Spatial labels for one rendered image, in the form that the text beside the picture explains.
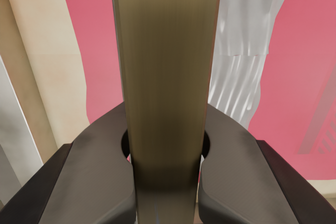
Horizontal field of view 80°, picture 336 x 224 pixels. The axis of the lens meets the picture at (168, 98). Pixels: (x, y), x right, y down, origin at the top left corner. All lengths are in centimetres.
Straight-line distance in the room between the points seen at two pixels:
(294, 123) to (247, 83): 10
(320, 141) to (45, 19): 37
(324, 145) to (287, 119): 8
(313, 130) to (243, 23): 19
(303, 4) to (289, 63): 6
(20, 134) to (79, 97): 7
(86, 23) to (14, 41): 7
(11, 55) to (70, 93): 7
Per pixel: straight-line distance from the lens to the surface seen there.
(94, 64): 23
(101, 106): 26
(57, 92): 26
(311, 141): 36
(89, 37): 23
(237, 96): 25
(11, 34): 24
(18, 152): 29
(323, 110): 33
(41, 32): 24
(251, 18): 22
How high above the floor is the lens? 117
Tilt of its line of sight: 61 degrees down
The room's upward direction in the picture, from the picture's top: 175 degrees clockwise
